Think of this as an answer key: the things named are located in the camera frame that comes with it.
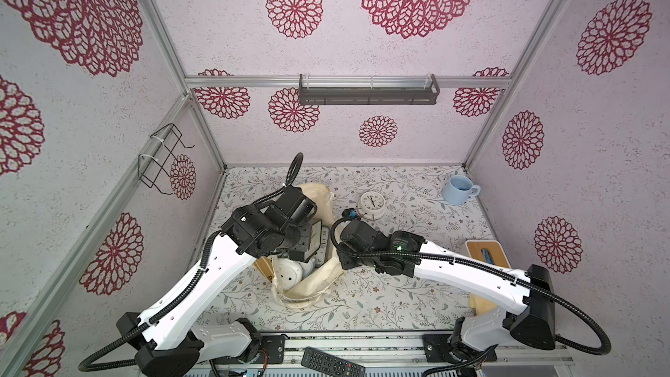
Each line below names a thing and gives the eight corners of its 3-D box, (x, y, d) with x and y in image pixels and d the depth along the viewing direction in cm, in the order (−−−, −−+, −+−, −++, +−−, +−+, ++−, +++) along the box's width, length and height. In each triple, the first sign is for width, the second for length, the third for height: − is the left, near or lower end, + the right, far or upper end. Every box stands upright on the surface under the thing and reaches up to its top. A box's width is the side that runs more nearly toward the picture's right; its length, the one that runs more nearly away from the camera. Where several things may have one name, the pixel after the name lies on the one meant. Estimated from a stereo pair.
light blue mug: (446, 205, 109) (453, 193, 103) (440, 187, 116) (446, 174, 110) (476, 205, 109) (484, 193, 103) (468, 187, 116) (475, 174, 110)
